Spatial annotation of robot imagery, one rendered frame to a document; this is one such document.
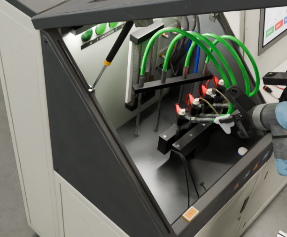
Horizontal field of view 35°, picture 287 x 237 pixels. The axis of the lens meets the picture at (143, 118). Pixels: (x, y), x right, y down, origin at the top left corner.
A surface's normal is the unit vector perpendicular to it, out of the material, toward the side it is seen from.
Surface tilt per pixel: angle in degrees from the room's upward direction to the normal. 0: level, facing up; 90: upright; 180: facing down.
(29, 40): 90
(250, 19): 76
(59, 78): 90
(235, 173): 0
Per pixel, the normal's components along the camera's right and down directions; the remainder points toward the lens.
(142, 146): 0.08, -0.70
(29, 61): -0.67, 0.48
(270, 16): 0.73, 0.33
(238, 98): 0.02, -0.50
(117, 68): 0.73, 0.52
